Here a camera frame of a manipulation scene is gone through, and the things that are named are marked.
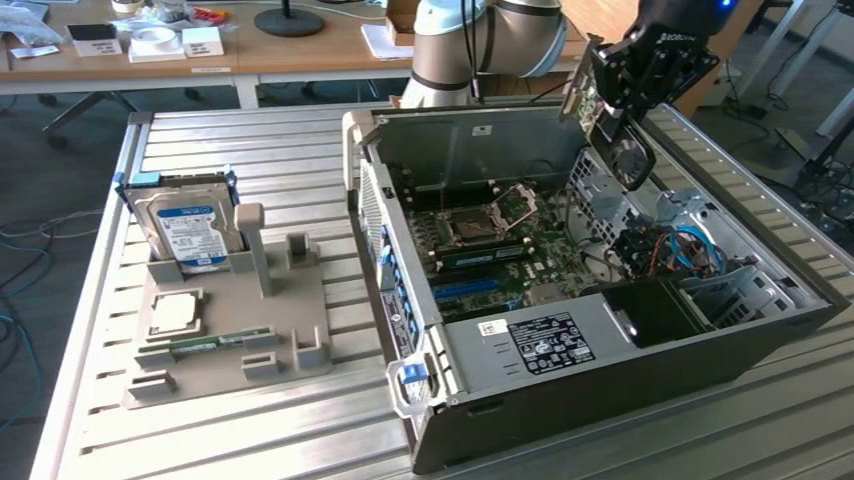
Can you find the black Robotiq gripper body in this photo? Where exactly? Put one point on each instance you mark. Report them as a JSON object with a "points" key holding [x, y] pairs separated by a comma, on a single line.
{"points": [[680, 22]]}

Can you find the graphics card with black fan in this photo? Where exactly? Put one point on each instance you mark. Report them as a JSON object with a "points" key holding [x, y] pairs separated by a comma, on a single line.
{"points": [[630, 155]]}

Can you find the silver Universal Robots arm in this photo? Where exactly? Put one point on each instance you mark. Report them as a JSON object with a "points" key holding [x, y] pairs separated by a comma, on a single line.
{"points": [[460, 45]]}

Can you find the wooden cabinet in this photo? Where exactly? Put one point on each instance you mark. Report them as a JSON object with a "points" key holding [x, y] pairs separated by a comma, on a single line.
{"points": [[730, 60]]}

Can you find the metal socket cover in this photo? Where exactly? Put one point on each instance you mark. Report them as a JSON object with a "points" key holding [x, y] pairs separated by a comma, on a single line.
{"points": [[516, 205]]}

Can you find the cardboard box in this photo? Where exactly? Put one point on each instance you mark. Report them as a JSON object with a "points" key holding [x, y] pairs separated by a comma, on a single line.
{"points": [[400, 17]]}

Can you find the white paper stack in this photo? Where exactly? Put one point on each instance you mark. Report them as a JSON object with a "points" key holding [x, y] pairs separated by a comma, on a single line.
{"points": [[383, 45]]}

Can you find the CPU socket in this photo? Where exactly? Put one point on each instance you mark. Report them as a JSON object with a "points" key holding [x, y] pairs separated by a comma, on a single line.
{"points": [[475, 226]]}

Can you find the green motherboard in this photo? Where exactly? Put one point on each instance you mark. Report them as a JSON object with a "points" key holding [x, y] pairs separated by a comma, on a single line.
{"points": [[527, 270]]}

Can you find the green RAM stick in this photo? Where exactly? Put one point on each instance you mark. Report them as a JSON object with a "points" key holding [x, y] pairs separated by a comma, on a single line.
{"points": [[481, 257], [207, 342]]}

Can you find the metal disk bay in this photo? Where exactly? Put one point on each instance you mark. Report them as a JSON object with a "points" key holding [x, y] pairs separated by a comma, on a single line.
{"points": [[740, 295]]}

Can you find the blue expansion slot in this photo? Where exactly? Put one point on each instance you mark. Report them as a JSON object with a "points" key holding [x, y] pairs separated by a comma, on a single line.
{"points": [[465, 289]]}

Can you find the wooden desk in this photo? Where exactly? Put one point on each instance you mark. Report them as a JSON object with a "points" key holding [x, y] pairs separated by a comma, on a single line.
{"points": [[293, 55]]}

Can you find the black round lamp base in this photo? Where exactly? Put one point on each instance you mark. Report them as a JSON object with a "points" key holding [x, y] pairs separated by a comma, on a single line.
{"points": [[288, 22]]}

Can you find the grey power supply with label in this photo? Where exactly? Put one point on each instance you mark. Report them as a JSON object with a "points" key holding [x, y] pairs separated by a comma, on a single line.
{"points": [[534, 350]]}

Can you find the red packet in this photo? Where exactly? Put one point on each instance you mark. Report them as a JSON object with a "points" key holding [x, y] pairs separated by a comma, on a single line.
{"points": [[209, 16]]}

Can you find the small white box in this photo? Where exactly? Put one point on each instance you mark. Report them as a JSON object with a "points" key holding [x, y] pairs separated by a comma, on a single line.
{"points": [[201, 42]]}

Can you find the open black PC case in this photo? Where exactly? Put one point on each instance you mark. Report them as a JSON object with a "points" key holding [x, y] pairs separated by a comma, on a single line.
{"points": [[600, 400]]}

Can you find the flat white box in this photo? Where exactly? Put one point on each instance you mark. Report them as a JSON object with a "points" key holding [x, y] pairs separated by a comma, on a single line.
{"points": [[156, 56]]}

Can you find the white tape roll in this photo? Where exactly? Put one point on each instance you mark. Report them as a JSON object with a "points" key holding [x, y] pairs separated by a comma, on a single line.
{"points": [[155, 37]]}

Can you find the hard disk with blue label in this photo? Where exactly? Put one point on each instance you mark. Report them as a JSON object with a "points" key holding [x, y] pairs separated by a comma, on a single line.
{"points": [[189, 225]]}

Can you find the black and white box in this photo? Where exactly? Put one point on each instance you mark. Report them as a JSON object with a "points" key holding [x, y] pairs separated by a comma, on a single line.
{"points": [[95, 40]]}

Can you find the grey parts rack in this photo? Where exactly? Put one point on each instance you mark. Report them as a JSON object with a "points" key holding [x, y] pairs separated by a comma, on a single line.
{"points": [[233, 360]]}

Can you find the silver CPU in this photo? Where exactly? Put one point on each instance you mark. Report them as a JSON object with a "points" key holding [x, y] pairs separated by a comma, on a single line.
{"points": [[173, 313]]}

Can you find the white label card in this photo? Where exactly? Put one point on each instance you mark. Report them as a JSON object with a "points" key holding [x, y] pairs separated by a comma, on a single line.
{"points": [[33, 51]]}

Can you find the clear plastic bag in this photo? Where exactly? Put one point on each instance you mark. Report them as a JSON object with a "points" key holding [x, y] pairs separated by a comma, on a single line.
{"points": [[26, 27]]}

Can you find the white desk frame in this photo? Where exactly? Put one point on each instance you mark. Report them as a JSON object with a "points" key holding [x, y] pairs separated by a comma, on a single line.
{"points": [[800, 45]]}

